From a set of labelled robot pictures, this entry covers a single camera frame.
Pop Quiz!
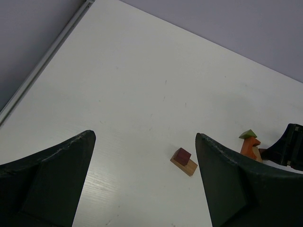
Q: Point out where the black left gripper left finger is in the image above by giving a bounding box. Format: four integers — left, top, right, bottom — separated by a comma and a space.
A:
0, 130, 96, 227

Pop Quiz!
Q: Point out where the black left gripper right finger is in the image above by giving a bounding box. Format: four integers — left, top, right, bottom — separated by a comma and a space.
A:
196, 133, 303, 227

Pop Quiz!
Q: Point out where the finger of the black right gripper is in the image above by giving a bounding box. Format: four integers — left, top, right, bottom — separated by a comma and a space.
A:
260, 123, 303, 170

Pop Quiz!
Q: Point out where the tan long rectangular wood block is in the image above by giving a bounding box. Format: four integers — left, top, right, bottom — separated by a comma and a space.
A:
170, 157, 198, 177

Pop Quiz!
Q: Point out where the dark red small cube block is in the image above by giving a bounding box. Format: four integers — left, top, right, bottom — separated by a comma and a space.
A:
173, 148, 191, 166

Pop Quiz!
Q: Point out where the light tan rectangular wood block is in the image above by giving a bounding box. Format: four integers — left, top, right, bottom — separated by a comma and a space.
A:
252, 147, 263, 163

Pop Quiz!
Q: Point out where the orange arch wood block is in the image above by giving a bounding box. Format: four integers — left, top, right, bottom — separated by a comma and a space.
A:
240, 137, 261, 160

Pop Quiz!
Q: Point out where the aluminium table edge rail left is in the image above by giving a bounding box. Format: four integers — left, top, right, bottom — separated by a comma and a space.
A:
0, 0, 94, 122

